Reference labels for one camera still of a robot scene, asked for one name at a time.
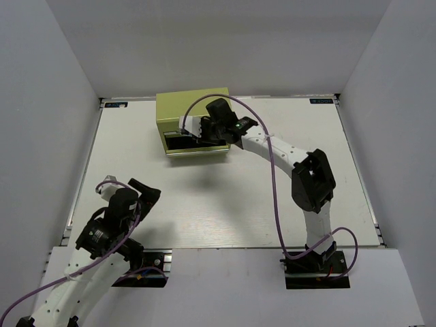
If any green metal drawer chest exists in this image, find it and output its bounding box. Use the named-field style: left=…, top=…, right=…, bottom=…
left=155, top=87, right=229, bottom=153

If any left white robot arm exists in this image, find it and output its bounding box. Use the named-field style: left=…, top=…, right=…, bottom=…
left=17, top=176, right=161, bottom=326

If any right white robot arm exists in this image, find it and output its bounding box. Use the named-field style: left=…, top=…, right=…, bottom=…
left=179, top=94, right=336, bottom=272

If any left blue corner label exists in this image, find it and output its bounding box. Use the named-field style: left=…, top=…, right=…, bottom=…
left=104, top=102, right=128, bottom=108

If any blue corner label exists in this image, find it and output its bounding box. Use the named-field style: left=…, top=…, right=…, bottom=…
left=309, top=98, right=334, bottom=104
left=104, top=102, right=128, bottom=108

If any right blue corner label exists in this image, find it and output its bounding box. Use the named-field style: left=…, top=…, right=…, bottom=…
left=309, top=98, right=334, bottom=104

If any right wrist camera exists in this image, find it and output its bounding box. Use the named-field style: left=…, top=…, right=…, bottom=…
left=178, top=116, right=202, bottom=138

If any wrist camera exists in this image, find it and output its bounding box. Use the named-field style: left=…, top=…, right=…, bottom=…
left=96, top=175, right=121, bottom=202
left=178, top=116, right=202, bottom=138

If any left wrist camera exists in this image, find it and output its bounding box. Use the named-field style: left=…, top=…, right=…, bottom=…
left=96, top=175, right=121, bottom=202

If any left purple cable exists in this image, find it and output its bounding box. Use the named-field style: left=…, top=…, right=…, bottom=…
left=0, top=180, right=170, bottom=321

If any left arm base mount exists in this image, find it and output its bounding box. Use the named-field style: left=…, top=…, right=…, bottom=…
left=112, top=249, right=172, bottom=288

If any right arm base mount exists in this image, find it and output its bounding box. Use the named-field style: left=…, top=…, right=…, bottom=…
left=280, top=243, right=350, bottom=290

